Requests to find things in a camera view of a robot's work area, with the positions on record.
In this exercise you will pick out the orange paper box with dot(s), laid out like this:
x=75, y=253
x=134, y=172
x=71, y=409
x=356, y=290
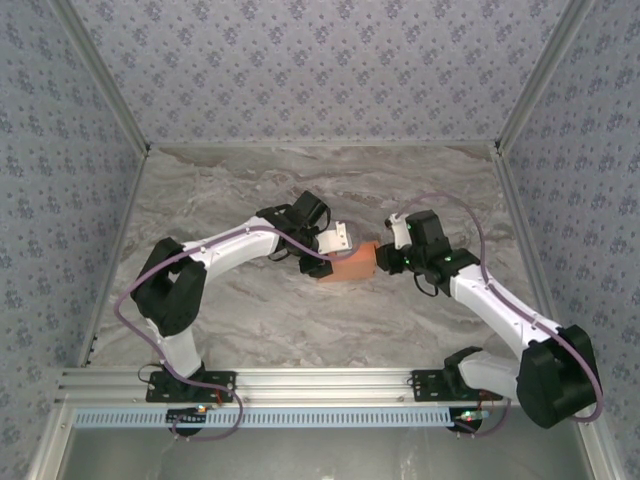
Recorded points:
x=352, y=265

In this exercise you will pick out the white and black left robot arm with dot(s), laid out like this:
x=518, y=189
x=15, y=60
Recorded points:
x=170, y=285

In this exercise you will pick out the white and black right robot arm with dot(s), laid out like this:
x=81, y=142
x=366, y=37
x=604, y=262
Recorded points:
x=555, y=380

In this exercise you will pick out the black controller board with LED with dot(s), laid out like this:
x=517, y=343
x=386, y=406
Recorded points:
x=470, y=417
x=187, y=415

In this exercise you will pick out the grey metal panel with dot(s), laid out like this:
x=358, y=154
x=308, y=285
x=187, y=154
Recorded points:
x=325, y=455

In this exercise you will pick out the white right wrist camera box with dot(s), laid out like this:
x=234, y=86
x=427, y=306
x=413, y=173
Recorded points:
x=398, y=232

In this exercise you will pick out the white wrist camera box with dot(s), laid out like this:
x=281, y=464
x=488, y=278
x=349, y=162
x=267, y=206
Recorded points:
x=398, y=232
x=336, y=239

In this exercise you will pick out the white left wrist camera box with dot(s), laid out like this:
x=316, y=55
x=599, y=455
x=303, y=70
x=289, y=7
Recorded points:
x=336, y=239

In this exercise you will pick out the aluminium table back rail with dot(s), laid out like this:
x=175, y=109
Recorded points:
x=320, y=144

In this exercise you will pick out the aluminium table side rail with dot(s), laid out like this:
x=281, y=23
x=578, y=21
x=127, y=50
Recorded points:
x=117, y=240
x=517, y=200

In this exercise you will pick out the aluminium mounting rail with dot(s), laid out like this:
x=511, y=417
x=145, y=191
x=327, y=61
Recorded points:
x=325, y=385

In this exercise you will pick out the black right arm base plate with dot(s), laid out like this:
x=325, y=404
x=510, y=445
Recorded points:
x=430, y=387

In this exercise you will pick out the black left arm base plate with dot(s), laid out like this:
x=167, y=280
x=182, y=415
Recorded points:
x=165, y=392

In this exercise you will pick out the aluminium frame post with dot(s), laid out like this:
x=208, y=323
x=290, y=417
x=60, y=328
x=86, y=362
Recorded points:
x=540, y=75
x=105, y=75

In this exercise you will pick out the aluminium lower frame bar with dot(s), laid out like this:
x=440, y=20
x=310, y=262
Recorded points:
x=597, y=450
x=50, y=445

